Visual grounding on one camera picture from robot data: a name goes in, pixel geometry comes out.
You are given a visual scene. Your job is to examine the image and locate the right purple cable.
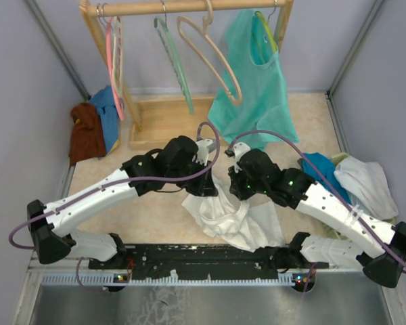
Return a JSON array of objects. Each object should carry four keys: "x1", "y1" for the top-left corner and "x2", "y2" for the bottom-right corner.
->
[{"x1": 228, "y1": 130, "x2": 406, "y2": 294}]

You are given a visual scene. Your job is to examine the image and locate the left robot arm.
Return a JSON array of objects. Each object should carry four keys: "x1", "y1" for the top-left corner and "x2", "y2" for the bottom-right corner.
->
[{"x1": 27, "y1": 135, "x2": 218, "y2": 269}]

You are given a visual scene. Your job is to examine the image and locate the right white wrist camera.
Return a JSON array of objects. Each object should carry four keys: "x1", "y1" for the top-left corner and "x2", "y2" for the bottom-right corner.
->
[{"x1": 225, "y1": 142, "x2": 251, "y2": 173}]

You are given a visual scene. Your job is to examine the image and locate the cream plastic hanger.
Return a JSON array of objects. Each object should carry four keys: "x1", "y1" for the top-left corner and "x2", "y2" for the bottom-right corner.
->
[{"x1": 112, "y1": 16, "x2": 123, "y2": 98}]

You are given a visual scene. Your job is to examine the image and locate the yellow-green hanger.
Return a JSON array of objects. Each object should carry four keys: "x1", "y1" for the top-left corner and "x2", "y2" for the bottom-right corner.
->
[{"x1": 255, "y1": 11, "x2": 278, "y2": 53}]

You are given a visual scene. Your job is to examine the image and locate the purple cable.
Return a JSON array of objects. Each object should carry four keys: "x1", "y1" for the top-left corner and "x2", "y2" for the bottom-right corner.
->
[
  {"x1": 228, "y1": 130, "x2": 406, "y2": 294},
  {"x1": 8, "y1": 121, "x2": 221, "y2": 295}
]

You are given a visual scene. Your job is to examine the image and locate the teal t-shirt on hanger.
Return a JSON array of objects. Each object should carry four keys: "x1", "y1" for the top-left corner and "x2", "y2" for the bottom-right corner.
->
[{"x1": 208, "y1": 9, "x2": 299, "y2": 149}]

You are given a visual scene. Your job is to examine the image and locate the blue cloth in basket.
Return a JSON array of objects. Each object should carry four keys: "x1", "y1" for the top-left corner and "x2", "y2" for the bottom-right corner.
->
[{"x1": 298, "y1": 152, "x2": 351, "y2": 204}]

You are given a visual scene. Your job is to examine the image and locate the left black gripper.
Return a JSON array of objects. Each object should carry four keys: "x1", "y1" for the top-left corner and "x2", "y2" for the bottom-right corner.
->
[{"x1": 168, "y1": 157, "x2": 218, "y2": 198}]

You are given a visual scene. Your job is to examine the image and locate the green plastic hanger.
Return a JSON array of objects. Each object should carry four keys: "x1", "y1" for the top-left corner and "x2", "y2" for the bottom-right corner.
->
[{"x1": 154, "y1": 1, "x2": 194, "y2": 114}]

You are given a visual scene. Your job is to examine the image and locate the pink plastic hanger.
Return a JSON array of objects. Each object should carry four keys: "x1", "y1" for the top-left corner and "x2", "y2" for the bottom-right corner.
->
[{"x1": 106, "y1": 16, "x2": 125, "y2": 121}]

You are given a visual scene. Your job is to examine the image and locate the wooden clothes rack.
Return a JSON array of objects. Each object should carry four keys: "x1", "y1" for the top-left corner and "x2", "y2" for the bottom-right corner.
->
[{"x1": 79, "y1": 1, "x2": 293, "y2": 150}]

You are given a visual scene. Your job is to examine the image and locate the white cloth in basket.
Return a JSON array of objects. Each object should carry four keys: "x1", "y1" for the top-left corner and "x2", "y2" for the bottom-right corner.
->
[{"x1": 334, "y1": 156, "x2": 399, "y2": 220}]

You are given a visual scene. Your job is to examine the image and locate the white t-shirt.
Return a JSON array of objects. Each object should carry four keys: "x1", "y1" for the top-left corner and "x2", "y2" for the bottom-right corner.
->
[{"x1": 182, "y1": 177, "x2": 286, "y2": 252}]

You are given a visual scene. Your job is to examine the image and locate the beige wooden hanger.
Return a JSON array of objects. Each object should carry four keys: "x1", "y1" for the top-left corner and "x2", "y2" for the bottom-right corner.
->
[{"x1": 176, "y1": 0, "x2": 243, "y2": 108}]

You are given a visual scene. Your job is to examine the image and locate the blue cloth by rack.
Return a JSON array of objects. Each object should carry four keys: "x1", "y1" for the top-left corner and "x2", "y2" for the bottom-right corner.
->
[{"x1": 89, "y1": 86, "x2": 120, "y2": 154}]

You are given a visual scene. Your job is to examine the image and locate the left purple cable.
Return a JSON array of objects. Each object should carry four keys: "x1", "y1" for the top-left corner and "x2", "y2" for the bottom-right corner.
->
[{"x1": 8, "y1": 121, "x2": 221, "y2": 295}]

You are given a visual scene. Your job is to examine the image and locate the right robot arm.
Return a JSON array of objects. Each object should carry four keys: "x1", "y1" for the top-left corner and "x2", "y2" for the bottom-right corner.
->
[{"x1": 225, "y1": 142, "x2": 406, "y2": 288}]

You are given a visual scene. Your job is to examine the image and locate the brown cloth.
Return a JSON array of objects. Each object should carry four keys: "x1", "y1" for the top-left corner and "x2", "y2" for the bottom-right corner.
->
[{"x1": 69, "y1": 102, "x2": 106, "y2": 166}]

